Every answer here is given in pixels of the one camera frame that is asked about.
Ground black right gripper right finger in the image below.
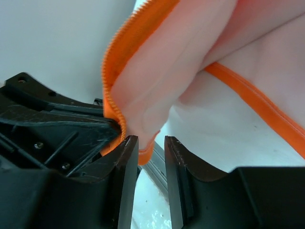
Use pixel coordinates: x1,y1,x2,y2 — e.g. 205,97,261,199
164,136,305,229

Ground orange jacket with pink lining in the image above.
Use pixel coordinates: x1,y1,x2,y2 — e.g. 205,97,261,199
102,0,305,171

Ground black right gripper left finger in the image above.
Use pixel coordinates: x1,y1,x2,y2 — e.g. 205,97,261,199
0,135,138,229

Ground aluminium table frame rail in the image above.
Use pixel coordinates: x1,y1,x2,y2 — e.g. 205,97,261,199
141,143,168,196

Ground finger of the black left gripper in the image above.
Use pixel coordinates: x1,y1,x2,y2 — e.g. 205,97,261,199
0,73,119,177

